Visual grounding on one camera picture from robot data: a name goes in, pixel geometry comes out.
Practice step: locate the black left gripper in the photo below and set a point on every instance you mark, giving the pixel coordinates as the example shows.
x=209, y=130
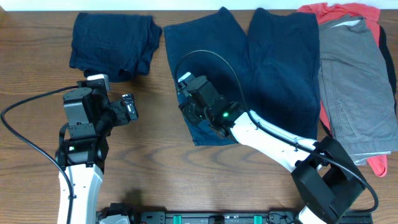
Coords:
x=122, y=118

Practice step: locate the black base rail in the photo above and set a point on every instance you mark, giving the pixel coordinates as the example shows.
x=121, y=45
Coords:
x=123, y=213

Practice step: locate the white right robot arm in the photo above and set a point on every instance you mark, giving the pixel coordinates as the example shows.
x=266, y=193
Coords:
x=327, y=179

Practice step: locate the red orange shirt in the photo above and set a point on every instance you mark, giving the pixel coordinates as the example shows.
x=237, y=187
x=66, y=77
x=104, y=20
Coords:
x=325, y=13

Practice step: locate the grey shorts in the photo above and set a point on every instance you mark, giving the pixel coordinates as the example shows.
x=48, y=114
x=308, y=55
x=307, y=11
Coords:
x=355, y=89

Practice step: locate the navy blue shorts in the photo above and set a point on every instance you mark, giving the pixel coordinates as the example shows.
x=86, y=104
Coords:
x=272, y=67

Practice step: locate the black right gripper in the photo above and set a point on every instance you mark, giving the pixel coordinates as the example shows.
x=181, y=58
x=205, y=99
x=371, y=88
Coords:
x=187, y=110

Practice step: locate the folded navy blue garment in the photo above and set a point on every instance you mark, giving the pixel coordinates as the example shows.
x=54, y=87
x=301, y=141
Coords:
x=120, y=46

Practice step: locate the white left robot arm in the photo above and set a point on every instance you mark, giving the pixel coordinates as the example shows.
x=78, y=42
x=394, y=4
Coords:
x=91, y=117

